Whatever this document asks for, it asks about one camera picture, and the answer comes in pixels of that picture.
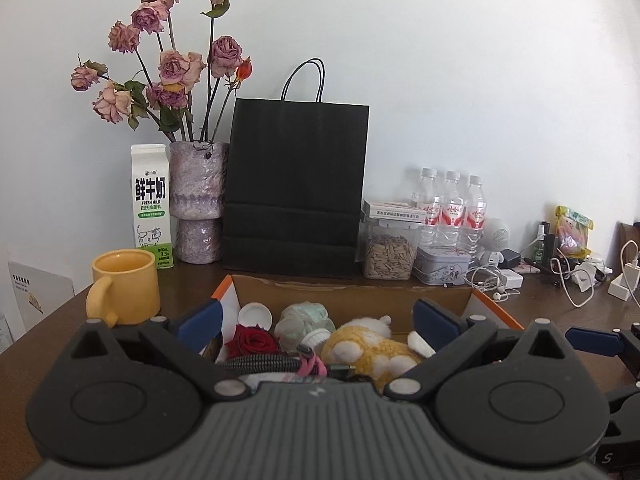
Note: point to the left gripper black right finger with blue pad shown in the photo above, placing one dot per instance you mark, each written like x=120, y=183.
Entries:
x=508, y=397

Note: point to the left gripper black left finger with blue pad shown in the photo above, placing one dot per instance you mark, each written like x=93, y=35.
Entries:
x=123, y=395

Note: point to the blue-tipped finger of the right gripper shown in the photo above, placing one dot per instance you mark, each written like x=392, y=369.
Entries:
x=608, y=344

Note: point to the white face mask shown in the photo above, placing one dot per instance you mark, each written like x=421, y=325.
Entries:
x=418, y=345

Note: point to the small white round device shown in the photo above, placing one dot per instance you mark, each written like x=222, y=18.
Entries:
x=316, y=339

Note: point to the yellow ceramic mug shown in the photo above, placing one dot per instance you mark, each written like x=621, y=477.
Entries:
x=125, y=289

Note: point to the yellow snack packet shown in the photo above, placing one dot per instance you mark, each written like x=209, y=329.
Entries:
x=572, y=231

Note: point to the red rose flower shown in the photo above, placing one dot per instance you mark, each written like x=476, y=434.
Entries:
x=251, y=341

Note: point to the white leaflet card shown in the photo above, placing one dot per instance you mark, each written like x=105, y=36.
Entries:
x=38, y=293

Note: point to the white jar lid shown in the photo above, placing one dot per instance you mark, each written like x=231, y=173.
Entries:
x=255, y=314

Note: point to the white round robot toy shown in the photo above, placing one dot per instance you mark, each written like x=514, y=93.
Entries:
x=495, y=239

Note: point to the small metal tin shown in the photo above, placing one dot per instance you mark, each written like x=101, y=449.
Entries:
x=441, y=266

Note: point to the yellow spotted plush toy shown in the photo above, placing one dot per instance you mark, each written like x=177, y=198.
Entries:
x=367, y=345

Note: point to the pale green bath pouf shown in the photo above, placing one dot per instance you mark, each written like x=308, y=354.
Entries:
x=297, y=320

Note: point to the water bottle right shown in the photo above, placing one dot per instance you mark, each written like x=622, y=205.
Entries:
x=475, y=206

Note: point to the water bottle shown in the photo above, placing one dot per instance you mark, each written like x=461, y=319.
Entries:
x=475, y=206
x=428, y=198
x=451, y=213

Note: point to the water bottle left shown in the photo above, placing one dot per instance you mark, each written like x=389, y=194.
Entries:
x=428, y=198

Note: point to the water bottle middle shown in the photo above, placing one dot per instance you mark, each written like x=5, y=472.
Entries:
x=451, y=213

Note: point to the clear jar of seeds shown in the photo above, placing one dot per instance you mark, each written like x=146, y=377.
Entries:
x=391, y=248

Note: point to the red cardboard box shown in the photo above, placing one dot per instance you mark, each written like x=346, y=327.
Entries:
x=350, y=294

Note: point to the flat white red box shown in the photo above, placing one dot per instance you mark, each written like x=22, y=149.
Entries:
x=393, y=211

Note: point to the white milk carton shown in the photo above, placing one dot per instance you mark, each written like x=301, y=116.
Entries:
x=150, y=202

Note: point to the purple textured vase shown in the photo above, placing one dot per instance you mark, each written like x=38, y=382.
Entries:
x=197, y=174

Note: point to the black paper shopping bag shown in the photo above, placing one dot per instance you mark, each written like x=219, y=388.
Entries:
x=294, y=187

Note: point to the dried pink rose bouquet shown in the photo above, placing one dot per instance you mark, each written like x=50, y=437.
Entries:
x=185, y=94

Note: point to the white charger with cable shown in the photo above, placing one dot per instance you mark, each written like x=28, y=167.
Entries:
x=624, y=286

